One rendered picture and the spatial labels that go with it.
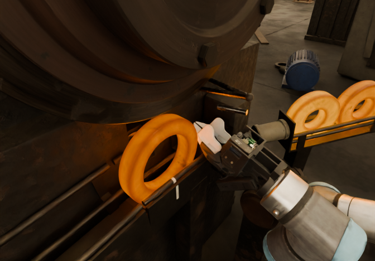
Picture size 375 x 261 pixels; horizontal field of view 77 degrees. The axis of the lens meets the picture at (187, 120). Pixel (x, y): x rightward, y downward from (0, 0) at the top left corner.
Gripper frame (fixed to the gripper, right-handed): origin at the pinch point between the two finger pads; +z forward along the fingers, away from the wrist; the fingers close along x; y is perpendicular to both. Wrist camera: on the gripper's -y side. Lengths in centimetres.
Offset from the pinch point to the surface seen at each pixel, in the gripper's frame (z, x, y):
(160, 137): -0.9, 13.9, 7.7
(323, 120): -20.2, -33.4, 1.0
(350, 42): 2, -264, -40
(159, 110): -0.4, 15.1, 14.7
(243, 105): -4.1, -10.3, 5.5
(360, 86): -21.3, -41.3, 11.2
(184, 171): -5.6, 9.4, -2.1
